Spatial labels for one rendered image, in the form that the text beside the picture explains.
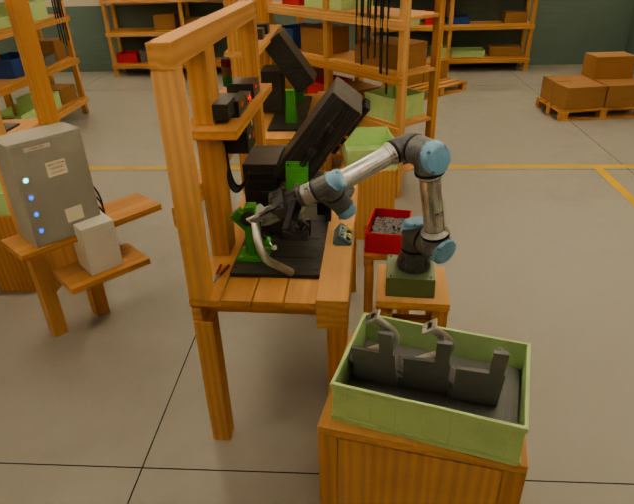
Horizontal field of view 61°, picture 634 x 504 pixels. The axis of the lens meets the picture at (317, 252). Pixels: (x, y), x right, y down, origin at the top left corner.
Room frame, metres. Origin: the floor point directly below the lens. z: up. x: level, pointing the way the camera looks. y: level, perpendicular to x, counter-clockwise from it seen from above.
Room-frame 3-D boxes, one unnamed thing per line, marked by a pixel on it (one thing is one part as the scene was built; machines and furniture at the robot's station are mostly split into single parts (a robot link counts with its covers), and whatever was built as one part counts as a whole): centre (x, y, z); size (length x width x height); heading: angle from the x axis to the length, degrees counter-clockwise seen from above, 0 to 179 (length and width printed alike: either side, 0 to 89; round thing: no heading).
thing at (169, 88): (2.70, 0.44, 1.36); 1.49 x 0.09 x 0.97; 174
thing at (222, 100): (2.41, 0.39, 1.59); 0.15 x 0.07 x 0.07; 174
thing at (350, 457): (1.47, -0.38, 0.39); 0.68 x 0.52 x 0.79; 74
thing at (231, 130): (2.70, 0.40, 1.52); 0.90 x 0.25 x 0.04; 174
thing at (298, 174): (2.59, 0.09, 1.17); 0.13 x 0.12 x 0.20; 174
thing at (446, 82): (9.22, -1.87, 0.22); 1.20 x 0.80 x 0.44; 126
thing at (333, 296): (2.64, -0.14, 0.82); 1.50 x 0.14 x 0.15; 174
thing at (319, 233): (2.67, 0.14, 0.89); 1.10 x 0.42 x 0.02; 174
